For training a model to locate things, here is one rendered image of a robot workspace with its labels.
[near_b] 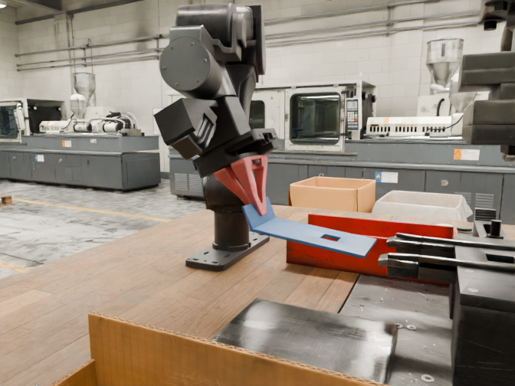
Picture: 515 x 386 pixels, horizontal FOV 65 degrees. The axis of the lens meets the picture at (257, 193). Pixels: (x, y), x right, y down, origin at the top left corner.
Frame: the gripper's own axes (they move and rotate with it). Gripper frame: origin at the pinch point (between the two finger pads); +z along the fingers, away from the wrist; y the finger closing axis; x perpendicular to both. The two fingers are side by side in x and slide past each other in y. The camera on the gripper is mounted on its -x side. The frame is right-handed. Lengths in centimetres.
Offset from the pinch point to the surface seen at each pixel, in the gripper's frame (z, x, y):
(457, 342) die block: 16.1, -10.7, 18.6
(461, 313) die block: 13.8, -10.7, 19.8
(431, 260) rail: 10.9, -3.4, 18.0
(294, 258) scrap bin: 9.7, 12.4, -4.2
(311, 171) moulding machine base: -11, 448, -153
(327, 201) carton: 16, 213, -66
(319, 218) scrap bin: 6.2, 24.0, -2.2
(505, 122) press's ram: 0.5, -7.8, 28.0
